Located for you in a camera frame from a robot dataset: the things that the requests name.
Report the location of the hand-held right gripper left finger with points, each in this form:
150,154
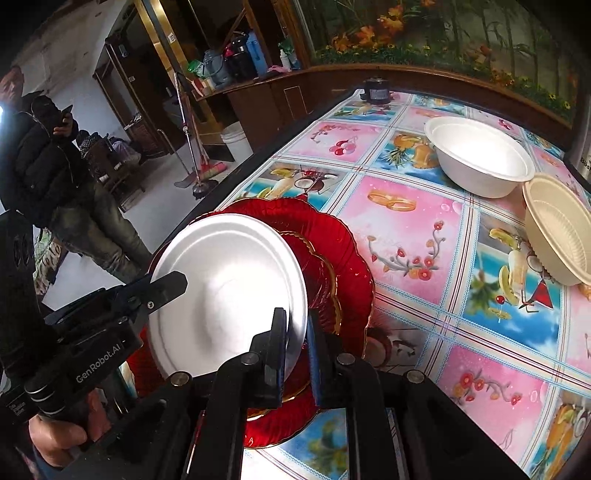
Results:
277,355

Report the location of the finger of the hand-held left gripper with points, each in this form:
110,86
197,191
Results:
159,287

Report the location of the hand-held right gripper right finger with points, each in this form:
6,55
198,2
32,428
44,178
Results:
316,364

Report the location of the white foam plate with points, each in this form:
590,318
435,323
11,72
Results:
221,286

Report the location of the small red gold-rimmed plate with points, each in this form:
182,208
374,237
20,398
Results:
318,277

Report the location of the large red glass plate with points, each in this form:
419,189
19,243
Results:
344,258

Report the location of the white foam bowl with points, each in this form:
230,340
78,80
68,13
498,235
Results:
480,157

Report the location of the cream ribbed plastic bowl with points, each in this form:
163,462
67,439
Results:
563,230

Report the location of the person's left hand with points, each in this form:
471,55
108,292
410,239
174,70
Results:
55,438

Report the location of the pink broom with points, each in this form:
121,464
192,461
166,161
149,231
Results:
213,170

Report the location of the white bucket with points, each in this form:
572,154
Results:
236,143

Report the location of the black rimmed table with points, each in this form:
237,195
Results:
272,154

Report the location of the black phone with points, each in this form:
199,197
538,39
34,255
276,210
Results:
65,113

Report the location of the wooden cabinet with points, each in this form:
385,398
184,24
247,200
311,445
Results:
258,101

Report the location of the green packet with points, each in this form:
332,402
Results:
196,69

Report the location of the grey-blue kettle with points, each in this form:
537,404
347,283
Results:
217,69

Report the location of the black kettle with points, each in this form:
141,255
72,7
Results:
240,60

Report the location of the pink cloth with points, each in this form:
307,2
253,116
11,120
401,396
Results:
277,69

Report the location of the blue water jug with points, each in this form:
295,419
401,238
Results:
256,55

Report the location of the white spray bottle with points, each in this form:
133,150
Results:
285,61

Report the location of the small black device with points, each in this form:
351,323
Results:
376,90

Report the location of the stainless steel thermos flask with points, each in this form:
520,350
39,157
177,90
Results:
585,157

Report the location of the glass cabinet with artificial flowers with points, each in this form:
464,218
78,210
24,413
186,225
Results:
438,32

